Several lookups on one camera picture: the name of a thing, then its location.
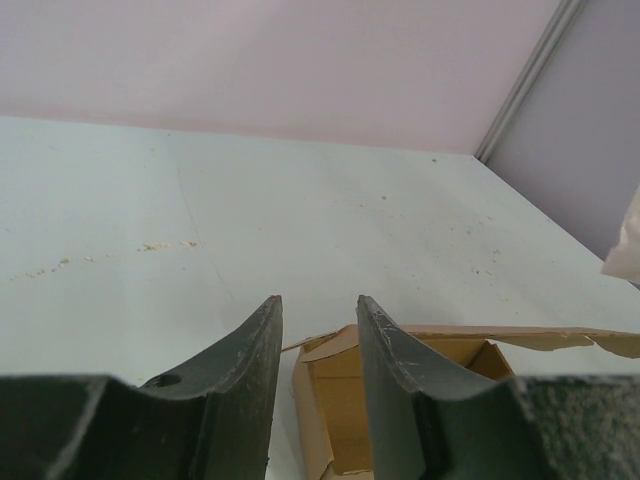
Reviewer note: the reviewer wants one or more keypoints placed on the brown cardboard box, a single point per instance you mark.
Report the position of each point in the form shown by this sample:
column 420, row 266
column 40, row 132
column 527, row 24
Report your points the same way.
column 329, row 389

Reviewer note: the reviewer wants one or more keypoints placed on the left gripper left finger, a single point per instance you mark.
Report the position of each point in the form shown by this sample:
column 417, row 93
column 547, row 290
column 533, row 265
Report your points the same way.
column 209, row 417

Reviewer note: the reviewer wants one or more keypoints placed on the small white paper scrap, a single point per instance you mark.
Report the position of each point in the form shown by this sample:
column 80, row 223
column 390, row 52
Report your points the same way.
column 623, row 261

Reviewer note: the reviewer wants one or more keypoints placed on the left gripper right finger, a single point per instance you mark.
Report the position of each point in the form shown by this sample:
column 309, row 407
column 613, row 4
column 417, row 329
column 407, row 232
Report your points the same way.
column 430, row 418

